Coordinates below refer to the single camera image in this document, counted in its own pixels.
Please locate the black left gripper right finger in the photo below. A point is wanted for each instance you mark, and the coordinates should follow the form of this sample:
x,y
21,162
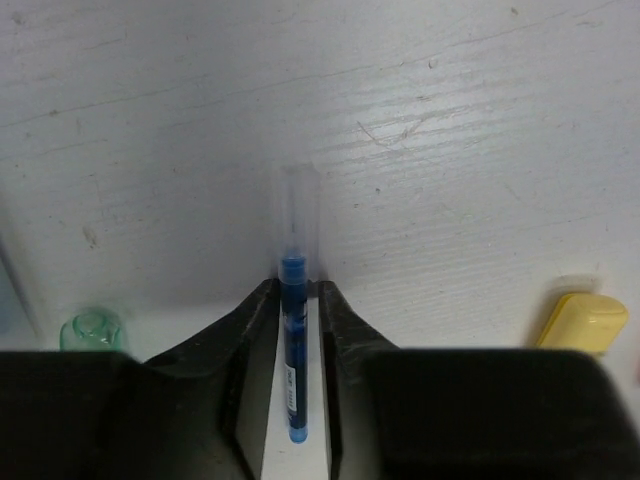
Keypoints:
x,y
399,413

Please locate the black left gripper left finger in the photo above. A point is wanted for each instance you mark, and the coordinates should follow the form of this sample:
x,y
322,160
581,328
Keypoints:
x,y
200,409

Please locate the blue ink pen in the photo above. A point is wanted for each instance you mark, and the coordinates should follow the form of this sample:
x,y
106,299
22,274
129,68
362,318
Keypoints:
x,y
297,251

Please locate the yellow cap highlighter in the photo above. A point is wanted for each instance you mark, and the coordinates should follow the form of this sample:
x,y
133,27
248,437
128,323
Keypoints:
x,y
584,322

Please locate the blue cap highlighter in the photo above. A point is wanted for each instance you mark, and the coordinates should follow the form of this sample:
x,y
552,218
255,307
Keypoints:
x,y
17,331

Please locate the green correction tape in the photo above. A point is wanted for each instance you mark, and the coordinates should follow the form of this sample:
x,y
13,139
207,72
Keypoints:
x,y
93,329

